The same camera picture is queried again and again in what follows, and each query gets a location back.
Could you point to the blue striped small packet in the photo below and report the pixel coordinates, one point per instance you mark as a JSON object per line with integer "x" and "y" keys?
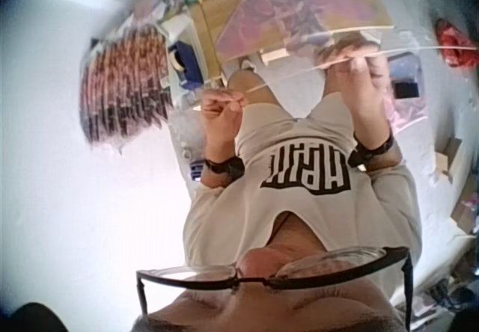
{"x": 195, "y": 170}

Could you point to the brown cardboard box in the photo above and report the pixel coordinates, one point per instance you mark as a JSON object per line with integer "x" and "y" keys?
{"x": 449, "y": 160}

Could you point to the person's left hand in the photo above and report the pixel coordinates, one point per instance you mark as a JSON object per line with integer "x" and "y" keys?
{"x": 222, "y": 117}

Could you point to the small black box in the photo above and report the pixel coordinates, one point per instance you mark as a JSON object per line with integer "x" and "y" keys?
{"x": 406, "y": 89}

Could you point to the clear plastic bag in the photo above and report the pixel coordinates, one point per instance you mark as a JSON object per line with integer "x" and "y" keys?
{"x": 299, "y": 53}

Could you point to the blue tape dispenser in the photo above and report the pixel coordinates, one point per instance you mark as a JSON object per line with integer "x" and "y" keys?
{"x": 184, "y": 61}

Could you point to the black wrist band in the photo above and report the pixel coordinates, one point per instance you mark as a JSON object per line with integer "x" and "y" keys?
{"x": 370, "y": 150}
{"x": 225, "y": 167}

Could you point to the person's right hand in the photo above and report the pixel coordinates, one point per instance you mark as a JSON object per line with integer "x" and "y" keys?
{"x": 361, "y": 96}

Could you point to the red crumpled wrapper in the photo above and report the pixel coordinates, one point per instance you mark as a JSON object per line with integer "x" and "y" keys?
{"x": 454, "y": 44}

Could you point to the colourful printed picture board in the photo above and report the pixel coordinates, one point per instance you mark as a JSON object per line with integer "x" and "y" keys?
{"x": 295, "y": 10}

